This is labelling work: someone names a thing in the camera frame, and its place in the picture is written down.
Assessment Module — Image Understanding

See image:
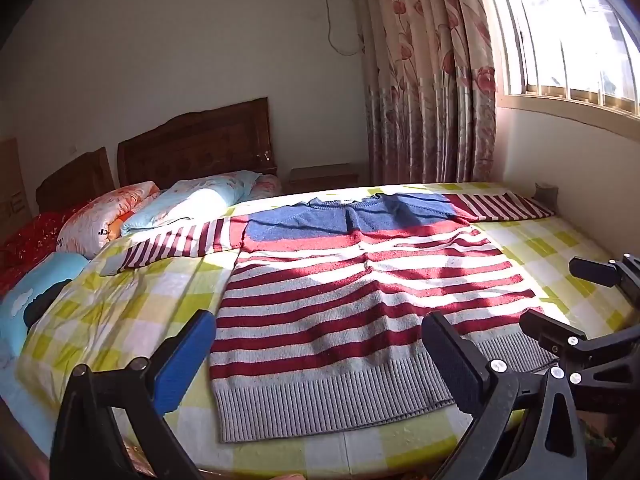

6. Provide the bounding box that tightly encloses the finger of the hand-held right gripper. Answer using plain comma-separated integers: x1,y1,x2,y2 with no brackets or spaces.
569,254,640,311
519,309,640,362

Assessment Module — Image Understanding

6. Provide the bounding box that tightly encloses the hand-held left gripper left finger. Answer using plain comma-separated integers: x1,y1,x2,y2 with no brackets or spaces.
50,309,218,480

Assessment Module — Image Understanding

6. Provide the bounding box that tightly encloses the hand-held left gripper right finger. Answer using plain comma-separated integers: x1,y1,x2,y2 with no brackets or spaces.
421,311,589,480

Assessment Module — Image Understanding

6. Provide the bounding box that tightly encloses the red white striped knit sweater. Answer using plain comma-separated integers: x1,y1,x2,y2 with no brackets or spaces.
100,192,558,443

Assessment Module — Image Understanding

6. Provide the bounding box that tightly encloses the yellow checked bed sheet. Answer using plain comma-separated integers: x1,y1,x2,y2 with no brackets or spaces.
15,182,637,478

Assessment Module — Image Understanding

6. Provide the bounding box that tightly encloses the small grey object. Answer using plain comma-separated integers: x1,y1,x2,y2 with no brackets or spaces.
534,183,559,209

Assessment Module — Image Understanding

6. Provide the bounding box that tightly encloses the light blue floral pillow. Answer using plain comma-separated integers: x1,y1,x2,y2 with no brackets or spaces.
120,170,281,233

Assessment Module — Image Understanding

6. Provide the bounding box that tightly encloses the orange floral pillow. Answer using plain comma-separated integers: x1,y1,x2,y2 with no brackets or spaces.
56,181,161,261

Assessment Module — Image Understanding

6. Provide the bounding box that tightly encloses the blue cloud print blanket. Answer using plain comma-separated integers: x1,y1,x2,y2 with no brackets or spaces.
0,252,91,366

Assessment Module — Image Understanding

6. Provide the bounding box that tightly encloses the red patterned bed sheet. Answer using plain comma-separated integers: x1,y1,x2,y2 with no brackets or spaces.
0,202,101,296

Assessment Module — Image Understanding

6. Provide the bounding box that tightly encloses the small wooden headboard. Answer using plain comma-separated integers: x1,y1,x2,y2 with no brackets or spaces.
35,147,116,213

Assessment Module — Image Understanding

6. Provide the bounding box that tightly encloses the large wooden headboard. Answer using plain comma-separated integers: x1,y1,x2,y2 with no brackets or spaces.
117,97,278,190

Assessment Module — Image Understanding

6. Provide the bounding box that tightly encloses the wooden nightstand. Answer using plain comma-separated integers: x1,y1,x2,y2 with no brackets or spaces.
289,162,360,196

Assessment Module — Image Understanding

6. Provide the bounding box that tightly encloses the barred window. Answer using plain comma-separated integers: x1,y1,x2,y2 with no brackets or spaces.
470,0,640,121

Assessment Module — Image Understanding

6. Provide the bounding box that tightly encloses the cardboard box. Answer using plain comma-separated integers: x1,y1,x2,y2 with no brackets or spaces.
0,137,32,243

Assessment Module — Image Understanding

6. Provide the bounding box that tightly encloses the pink floral curtain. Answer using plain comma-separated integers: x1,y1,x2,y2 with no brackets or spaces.
347,0,498,187

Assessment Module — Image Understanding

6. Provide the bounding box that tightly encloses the white power cable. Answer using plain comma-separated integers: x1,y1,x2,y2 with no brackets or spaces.
320,0,363,57

